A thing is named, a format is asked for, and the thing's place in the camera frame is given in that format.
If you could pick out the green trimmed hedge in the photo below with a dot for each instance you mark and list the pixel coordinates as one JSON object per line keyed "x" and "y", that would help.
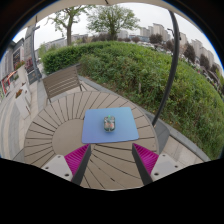
{"x": 133, "y": 70}

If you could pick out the white planter with pink flowers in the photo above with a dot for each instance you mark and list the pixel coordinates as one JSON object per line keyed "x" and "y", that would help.
{"x": 22, "y": 73}

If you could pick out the white planter with orange flowers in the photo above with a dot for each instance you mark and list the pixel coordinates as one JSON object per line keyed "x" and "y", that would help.
{"x": 22, "y": 103}

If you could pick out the dark curved umbrella pole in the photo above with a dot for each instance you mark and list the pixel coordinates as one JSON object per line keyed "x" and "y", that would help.
{"x": 173, "y": 66}

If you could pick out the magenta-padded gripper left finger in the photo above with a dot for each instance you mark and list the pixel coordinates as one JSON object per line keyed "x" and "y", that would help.
{"x": 58, "y": 165}

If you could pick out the blue mouse pad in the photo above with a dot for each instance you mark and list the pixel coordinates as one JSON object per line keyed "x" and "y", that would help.
{"x": 96, "y": 130}

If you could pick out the transparent teal computer mouse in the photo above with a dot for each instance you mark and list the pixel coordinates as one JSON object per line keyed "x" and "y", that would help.
{"x": 109, "y": 124}

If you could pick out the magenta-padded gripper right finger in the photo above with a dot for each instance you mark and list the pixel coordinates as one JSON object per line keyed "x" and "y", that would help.
{"x": 165, "y": 165}

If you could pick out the tall grey sign pillar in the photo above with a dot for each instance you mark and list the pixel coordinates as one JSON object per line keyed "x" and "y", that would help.
{"x": 29, "y": 50}

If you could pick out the distant apartment buildings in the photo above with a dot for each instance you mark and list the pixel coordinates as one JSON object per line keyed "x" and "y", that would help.
{"x": 156, "y": 31}

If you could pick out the beige patio umbrella canopy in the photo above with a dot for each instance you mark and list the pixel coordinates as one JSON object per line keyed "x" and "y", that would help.
{"x": 83, "y": 2}

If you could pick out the grey storefront building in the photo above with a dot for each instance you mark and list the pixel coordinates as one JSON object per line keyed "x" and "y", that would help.
{"x": 8, "y": 65}

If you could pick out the round-crowned green tree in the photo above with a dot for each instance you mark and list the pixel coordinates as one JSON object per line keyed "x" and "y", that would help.
{"x": 112, "y": 20}

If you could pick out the brown slatted outdoor chair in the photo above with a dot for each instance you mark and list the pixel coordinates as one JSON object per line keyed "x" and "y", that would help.
{"x": 61, "y": 81}

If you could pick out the bare-trunked leafy tree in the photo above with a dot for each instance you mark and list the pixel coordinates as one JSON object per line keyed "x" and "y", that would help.
{"x": 69, "y": 33}

